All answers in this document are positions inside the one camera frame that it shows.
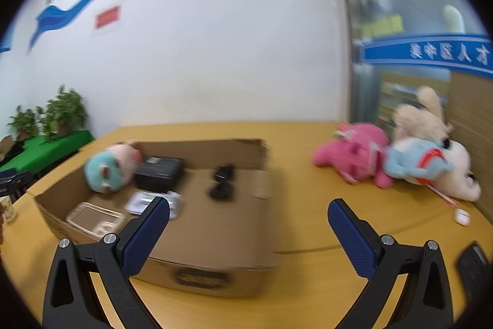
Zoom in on small cardboard box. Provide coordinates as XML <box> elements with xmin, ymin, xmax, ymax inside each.
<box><xmin>0</xmin><ymin>135</ymin><xmax>14</xmax><ymax>164</ymax></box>

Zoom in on white device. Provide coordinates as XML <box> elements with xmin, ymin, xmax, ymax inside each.
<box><xmin>126</xmin><ymin>191</ymin><xmax>183</xmax><ymax>220</ymax></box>

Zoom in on thin pink stick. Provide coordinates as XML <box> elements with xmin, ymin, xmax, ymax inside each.
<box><xmin>426</xmin><ymin>184</ymin><xmax>460</xmax><ymax>207</ymax></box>

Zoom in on red wall sign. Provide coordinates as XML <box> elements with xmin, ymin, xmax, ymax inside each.
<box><xmin>92</xmin><ymin>1</ymin><xmax>126</xmax><ymax>37</ymax></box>

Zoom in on beige plush toy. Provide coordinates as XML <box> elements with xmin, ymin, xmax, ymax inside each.
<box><xmin>392</xmin><ymin>85</ymin><xmax>453</xmax><ymax>145</ymax></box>

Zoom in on small potted plant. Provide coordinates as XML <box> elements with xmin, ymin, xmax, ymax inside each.
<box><xmin>8</xmin><ymin>105</ymin><xmax>41</xmax><ymax>141</ymax></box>

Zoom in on brown cardboard panel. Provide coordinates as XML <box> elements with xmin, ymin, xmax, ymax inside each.
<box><xmin>449</xmin><ymin>71</ymin><xmax>493</xmax><ymax>206</ymax></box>

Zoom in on large potted plant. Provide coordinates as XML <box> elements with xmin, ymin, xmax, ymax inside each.
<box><xmin>40</xmin><ymin>84</ymin><xmax>88</xmax><ymax>139</ymax></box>

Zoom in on grey door frame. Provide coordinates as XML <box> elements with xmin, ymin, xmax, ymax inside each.
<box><xmin>331</xmin><ymin>0</ymin><xmax>380</xmax><ymax>129</ymax></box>

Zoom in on clear plastic container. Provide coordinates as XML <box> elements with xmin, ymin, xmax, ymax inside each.
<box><xmin>65</xmin><ymin>202</ymin><xmax>124</xmax><ymax>237</ymax></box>

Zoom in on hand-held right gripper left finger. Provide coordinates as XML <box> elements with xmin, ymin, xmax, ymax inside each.
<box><xmin>42</xmin><ymin>196</ymin><xmax>171</xmax><ymax>329</ymax></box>

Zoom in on green cloth covered table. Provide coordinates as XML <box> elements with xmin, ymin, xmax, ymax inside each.
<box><xmin>0</xmin><ymin>130</ymin><xmax>95</xmax><ymax>179</ymax></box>

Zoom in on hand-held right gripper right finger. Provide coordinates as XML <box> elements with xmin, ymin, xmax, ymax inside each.
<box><xmin>327</xmin><ymin>198</ymin><xmax>452</xmax><ymax>329</ymax></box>

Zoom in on teal and pink plush toy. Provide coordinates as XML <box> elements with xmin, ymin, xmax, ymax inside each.
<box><xmin>84</xmin><ymin>139</ymin><xmax>145</xmax><ymax>195</ymax></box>

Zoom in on black product box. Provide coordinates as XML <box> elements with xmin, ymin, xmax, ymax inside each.
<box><xmin>134</xmin><ymin>156</ymin><xmax>185</xmax><ymax>191</ymax></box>

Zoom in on black sunglasses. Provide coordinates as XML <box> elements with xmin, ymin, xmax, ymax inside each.
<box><xmin>208</xmin><ymin>164</ymin><xmax>236</xmax><ymax>202</ymax></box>

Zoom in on blue glass banner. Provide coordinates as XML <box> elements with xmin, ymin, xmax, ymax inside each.
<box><xmin>362</xmin><ymin>34</ymin><xmax>493</xmax><ymax>77</ymax></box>

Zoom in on blue plush toy red collar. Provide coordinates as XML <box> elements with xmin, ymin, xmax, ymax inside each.
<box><xmin>383</xmin><ymin>136</ymin><xmax>455</xmax><ymax>185</ymax></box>

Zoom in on large cardboard box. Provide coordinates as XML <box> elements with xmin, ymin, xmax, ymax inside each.
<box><xmin>26</xmin><ymin>138</ymin><xmax>279</xmax><ymax>299</ymax></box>

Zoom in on black smartphone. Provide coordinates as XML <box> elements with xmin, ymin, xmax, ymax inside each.
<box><xmin>456</xmin><ymin>242</ymin><xmax>491</xmax><ymax>299</ymax></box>

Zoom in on wooden desktop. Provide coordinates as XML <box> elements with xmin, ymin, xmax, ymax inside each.
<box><xmin>0</xmin><ymin>120</ymin><xmax>493</xmax><ymax>329</ymax></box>

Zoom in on patterned paper cup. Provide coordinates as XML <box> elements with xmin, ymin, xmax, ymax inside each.
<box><xmin>0</xmin><ymin>196</ymin><xmax>18</xmax><ymax>224</ymax></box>

